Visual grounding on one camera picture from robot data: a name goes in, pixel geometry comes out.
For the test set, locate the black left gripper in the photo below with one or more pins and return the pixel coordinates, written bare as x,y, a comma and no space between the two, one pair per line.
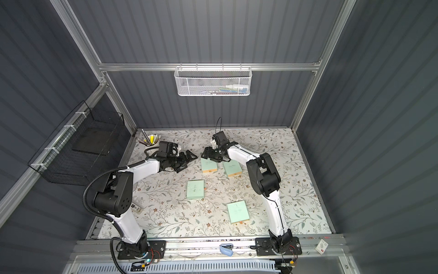
181,161

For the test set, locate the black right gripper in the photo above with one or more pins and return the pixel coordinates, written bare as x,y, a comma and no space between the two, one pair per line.
212,153

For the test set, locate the mint green drawer jewelry box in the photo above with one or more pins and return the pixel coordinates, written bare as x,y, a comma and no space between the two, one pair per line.
238,212
195,189

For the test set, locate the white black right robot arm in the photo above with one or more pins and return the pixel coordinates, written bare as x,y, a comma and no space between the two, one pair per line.
265,180

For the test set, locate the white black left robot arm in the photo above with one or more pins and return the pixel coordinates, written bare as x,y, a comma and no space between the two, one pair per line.
109,196

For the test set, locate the white small card box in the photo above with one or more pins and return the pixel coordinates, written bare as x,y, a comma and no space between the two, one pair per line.
321,246

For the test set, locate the white pen cup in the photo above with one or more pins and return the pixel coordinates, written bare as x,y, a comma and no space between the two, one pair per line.
148,140

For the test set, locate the blue stapler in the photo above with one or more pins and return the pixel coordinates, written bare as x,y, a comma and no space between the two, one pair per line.
227,249

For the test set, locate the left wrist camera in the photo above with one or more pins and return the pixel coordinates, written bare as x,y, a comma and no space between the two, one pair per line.
167,149

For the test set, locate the white wire mesh basket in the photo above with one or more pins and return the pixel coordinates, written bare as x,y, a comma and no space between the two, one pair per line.
213,83

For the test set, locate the black wire mesh basket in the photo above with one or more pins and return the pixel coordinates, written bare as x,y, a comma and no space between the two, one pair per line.
89,143

